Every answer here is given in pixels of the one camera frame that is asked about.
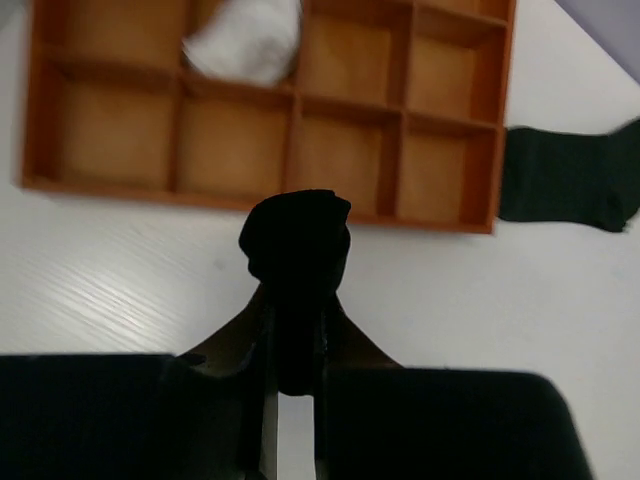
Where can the orange compartment tray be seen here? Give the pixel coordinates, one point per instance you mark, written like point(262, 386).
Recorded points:
point(397, 106)

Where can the black sock top centre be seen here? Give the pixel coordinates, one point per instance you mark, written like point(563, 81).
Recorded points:
point(564, 177)

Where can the black sock with white stripes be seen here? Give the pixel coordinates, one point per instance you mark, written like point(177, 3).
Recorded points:
point(297, 245)

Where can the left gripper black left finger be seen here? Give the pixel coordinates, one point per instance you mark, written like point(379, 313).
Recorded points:
point(228, 424)

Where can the lower white rolled sock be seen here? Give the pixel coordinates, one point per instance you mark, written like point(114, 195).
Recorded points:
point(251, 42)

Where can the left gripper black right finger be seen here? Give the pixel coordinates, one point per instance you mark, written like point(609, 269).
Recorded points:
point(350, 373)

